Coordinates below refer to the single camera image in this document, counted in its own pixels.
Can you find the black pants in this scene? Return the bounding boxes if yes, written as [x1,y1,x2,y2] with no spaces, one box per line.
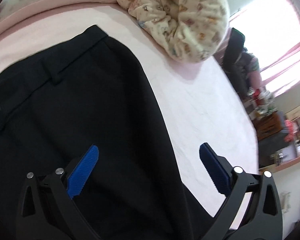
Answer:
[0,25,212,239]

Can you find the pink curtain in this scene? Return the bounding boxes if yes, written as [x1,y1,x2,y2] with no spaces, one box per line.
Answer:
[260,42,300,97]

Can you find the wooden chair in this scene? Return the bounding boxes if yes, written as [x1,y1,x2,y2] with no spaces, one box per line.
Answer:
[253,112,283,141]

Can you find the black reclining chair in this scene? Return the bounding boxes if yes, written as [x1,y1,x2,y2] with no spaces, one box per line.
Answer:
[222,28,262,100]

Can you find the pink bookshelf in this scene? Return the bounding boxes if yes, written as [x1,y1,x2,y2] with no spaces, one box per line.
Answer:
[258,105,300,172]

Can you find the pink bed blanket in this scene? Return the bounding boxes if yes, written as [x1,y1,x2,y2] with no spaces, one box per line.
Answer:
[0,4,258,215]

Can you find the rolled teddy print duvet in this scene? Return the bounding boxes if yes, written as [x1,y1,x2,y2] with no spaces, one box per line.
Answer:
[116,0,229,63]

